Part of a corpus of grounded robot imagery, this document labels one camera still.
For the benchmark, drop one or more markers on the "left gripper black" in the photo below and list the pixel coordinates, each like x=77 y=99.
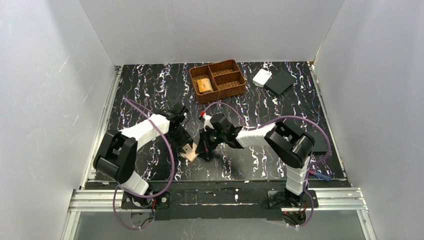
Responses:
x=183 y=144

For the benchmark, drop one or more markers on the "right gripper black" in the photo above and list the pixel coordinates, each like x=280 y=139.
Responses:
x=205 y=147

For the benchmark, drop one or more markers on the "gold credit card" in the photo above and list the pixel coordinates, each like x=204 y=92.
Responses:
x=204 y=85

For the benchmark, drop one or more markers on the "brown woven divided basket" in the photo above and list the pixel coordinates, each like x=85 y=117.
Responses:
x=226 y=79

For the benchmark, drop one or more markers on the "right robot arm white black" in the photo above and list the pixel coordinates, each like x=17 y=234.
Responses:
x=290 y=143

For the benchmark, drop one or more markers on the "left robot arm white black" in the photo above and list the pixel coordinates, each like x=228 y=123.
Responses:
x=117 y=153

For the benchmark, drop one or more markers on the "white small box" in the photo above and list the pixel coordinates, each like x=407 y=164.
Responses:
x=261 y=78

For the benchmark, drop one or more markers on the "black flat box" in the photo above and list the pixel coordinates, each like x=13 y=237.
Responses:
x=280 y=82

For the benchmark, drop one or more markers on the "red blue screwdriver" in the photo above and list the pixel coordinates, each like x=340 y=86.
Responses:
x=319 y=175

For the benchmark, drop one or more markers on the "black pad on table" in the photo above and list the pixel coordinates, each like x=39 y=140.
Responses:
x=320 y=145

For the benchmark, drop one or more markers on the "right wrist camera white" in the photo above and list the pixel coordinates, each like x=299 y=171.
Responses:
x=206 y=119

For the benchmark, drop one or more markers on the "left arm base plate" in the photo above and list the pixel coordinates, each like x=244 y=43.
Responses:
x=136 y=203

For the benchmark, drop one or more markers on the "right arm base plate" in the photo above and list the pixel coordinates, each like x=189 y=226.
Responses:
x=282 y=199

